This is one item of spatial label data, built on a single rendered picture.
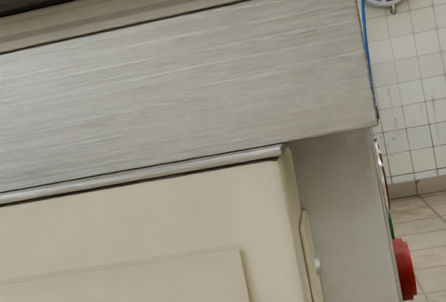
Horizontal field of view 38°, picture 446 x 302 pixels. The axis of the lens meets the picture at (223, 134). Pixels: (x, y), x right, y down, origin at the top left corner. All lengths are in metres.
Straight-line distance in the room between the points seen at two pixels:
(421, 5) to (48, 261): 4.28
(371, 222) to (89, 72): 0.12
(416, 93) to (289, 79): 4.22
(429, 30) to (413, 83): 0.36
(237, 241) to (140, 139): 0.05
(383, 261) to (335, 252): 0.02
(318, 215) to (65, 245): 0.10
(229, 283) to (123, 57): 0.08
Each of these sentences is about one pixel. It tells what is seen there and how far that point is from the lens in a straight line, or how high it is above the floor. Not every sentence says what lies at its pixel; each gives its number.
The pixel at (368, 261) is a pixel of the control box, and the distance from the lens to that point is 0.26.
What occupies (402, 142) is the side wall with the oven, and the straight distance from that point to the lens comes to 4.43.
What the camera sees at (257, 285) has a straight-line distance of 0.21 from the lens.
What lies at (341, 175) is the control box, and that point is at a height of 0.82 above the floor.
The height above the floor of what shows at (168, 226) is 0.82.
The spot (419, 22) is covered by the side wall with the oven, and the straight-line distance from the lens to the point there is 4.44.
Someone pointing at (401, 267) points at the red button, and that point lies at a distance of 0.32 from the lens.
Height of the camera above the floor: 0.86
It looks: 3 degrees down
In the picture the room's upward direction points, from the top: 11 degrees counter-clockwise
